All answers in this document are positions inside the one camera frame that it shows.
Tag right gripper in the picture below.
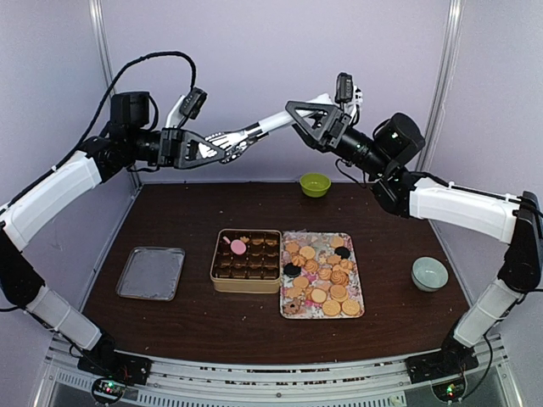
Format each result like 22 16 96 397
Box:
283 100 392 179

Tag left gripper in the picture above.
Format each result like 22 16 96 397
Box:
127 126 227 169

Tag steel kitchen tongs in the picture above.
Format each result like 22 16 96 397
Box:
198 93 333 164

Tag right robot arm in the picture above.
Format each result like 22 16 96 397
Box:
286 101 542 375

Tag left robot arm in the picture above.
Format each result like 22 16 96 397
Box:
1 88 247 376

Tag green plastic bowl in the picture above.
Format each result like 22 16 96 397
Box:
299 173 332 198

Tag gold cookie tin box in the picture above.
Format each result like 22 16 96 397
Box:
210 229 283 294

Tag silver tin lid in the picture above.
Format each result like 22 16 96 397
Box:
115 247 186 302

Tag black sandwich cookie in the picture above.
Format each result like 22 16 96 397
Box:
334 246 350 259
283 263 301 277

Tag floral cookie tray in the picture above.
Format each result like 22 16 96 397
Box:
279 231 365 320

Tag round golden biscuit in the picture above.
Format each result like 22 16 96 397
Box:
341 298 361 317
322 299 342 317

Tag pale ceramic bowl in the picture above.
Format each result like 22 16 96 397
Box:
411 257 449 293

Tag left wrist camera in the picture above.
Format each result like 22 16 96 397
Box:
179 87 208 120

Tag right aluminium frame post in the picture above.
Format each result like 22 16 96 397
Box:
415 0 465 172

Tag aluminium frame post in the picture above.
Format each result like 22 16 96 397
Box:
415 0 465 172
88 0 142 192

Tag left aluminium frame post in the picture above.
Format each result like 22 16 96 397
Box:
88 0 142 192

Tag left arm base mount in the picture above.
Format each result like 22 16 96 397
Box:
77 353 152 404

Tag front aluminium rail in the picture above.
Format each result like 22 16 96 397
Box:
30 335 526 406

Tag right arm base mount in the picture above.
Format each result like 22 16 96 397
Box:
405 352 479 403

